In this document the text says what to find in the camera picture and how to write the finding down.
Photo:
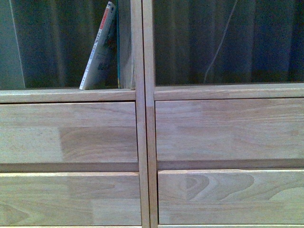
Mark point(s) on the left wooden shelf unit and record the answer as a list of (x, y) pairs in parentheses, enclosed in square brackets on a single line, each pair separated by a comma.
[(125, 83)]

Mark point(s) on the wooden drawer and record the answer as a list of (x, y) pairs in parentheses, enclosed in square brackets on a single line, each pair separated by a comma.
[(220, 197), (70, 199), (68, 133), (233, 129)]

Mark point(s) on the lower left wooden drawer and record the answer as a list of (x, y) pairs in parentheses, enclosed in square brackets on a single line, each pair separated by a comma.
[(70, 199)]

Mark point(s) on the wooden shelf unit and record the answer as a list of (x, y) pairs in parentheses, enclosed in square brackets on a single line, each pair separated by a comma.
[(224, 89), (125, 83)]

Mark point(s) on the upper right wooden drawer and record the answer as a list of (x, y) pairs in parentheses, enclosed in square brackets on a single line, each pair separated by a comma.
[(233, 129)]

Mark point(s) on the white book with red spine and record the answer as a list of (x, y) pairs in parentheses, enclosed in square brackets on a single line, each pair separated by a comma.
[(98, 65)]

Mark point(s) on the right wooden shelf unit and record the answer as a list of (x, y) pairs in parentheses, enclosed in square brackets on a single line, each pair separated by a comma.
[(224, 89)]

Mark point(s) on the lower right wooden drawer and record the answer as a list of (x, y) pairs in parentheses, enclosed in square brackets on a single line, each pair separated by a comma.
[(220, 197)]

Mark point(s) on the dark green curtain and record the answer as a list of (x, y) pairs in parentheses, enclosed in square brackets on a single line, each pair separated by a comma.
[(47, 43)]

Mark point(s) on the upper left wooden drawer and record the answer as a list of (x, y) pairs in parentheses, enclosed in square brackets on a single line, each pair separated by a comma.
[(68, 133)]

